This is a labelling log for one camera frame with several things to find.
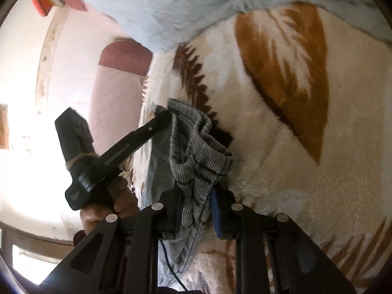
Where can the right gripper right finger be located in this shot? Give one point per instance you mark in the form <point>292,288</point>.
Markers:
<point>273,254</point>

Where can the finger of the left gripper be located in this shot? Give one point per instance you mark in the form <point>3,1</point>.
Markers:
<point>133,141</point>

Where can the person's left hand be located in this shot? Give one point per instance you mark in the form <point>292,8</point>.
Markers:
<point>125,205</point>

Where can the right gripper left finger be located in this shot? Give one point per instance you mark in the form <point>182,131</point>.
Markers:
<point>121,254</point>

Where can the red and yellow books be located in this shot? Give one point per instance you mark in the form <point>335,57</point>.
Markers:
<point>44,6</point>

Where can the pink cylindrical bolster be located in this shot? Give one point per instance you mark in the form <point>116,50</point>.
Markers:
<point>117,93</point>

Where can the leaf pattern fleece blanket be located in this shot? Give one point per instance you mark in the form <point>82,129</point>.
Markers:
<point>306,100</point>

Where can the grey denim pants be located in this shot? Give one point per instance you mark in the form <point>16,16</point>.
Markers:
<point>187,155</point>

